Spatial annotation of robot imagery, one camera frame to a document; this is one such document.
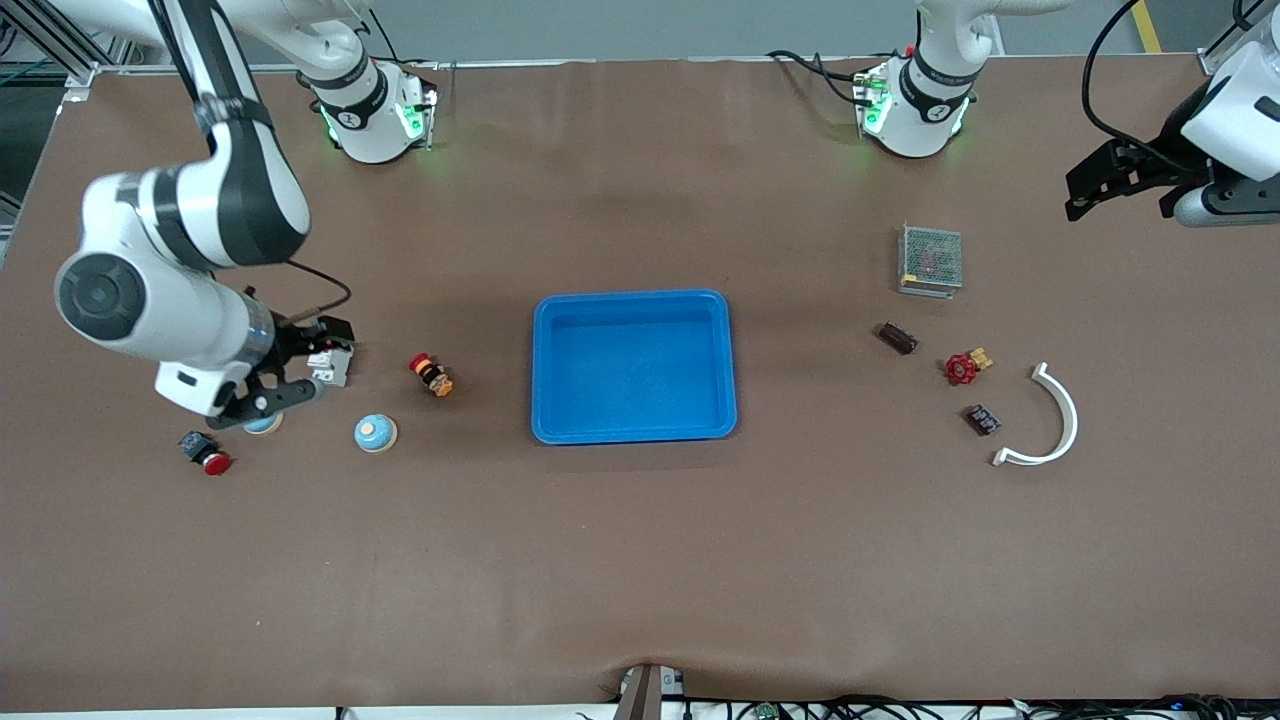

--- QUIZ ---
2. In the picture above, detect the white curved plastic piece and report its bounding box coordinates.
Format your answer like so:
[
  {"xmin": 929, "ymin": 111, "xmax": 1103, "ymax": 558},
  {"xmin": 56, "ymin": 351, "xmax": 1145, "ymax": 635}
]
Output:
[{"xmin": 991, "ymin": 362, "xmax": 1081, "ymax": 469}]

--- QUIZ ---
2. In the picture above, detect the aluminium frame post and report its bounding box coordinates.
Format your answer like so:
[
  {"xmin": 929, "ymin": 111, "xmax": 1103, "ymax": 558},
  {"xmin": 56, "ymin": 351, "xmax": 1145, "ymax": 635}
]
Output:
[
  {"xmin": 1198, "ymin": 0, "xmax": 1280, "ymax": 77},
  {"xmin": 0, "ymin": 0, "xmax": 101, "ymax": 101}
]

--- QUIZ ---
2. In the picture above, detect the white red circuit breaker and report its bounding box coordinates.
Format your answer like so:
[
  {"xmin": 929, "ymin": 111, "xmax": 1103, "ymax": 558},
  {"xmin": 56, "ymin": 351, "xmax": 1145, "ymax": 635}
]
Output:
[{"xmin": 306, "ymin": 340, "xmax": 355, "ymax": 389}]

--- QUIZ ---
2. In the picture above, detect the brown table mat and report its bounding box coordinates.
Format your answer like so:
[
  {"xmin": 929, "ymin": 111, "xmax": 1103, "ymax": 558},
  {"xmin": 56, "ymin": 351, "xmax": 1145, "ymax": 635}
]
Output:
[{"xmin": 0, "ymin": 55, "xmax": 1280, "ymax": 713}]

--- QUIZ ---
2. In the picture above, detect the red valve handle with brass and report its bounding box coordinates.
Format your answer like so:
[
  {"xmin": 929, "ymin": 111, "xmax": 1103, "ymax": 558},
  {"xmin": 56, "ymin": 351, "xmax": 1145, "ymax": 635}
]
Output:
[{"xmin": 944, "ymin": 346, "xmax": 995, "ymax": 388}]

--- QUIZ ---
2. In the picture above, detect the blue plastic tray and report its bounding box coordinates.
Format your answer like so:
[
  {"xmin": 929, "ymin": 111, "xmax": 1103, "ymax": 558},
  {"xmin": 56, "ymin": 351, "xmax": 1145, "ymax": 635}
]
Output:
[{"xmin": 530, "ymin": 289, "xmax": 739, "ymax": 446}]

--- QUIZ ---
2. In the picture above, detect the black cable at arm base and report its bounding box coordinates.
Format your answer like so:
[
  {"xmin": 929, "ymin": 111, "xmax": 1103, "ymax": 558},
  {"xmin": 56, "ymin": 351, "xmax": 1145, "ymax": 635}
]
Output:
[{"xmin": 766, "ymin": 48, "xmax": 871, "ymax": 106}]

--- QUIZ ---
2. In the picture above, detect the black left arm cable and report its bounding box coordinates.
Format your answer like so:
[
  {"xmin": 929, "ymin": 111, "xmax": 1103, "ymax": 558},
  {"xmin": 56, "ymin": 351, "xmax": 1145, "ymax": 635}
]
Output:
[{"xmin": 1083, "ymin": 0, "xmax": 1261, "ymax": 161}]

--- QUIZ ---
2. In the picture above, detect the orange red emergency stop button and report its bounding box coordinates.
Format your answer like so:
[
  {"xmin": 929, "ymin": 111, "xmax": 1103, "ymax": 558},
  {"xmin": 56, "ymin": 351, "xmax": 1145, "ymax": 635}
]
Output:
[{"xmin": 407, "ymin": 352, "xmax": 456, "ymax": 399}]

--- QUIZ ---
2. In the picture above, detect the black cable bundle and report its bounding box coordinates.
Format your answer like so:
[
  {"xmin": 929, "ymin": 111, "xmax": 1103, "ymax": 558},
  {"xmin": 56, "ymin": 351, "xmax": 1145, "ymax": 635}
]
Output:
[{"xmin": 680, "ymin": 693, "xmax": 1280, "ymax": 720}]

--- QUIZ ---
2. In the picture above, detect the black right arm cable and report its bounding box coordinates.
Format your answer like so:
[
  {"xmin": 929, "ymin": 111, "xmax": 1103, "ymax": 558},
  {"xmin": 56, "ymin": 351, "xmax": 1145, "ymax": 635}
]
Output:
[{"xmin": 148, "ymin": 0, "xmax": 354, "ymax": 326}]

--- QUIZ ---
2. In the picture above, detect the metal mesh power supply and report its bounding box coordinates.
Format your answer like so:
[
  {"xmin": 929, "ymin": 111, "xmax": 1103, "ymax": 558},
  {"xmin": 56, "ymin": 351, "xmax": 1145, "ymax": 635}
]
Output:
[{"xmin": 896, "ymin": 225, "xmax": 964, "ymax": 300}]

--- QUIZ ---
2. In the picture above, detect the red mushroom push button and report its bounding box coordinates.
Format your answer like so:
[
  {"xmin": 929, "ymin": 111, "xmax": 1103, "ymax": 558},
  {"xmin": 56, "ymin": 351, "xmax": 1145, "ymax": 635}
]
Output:
[{"xmin": 177, "ymin": 430, "xmax": 233, "ymax": 477}]

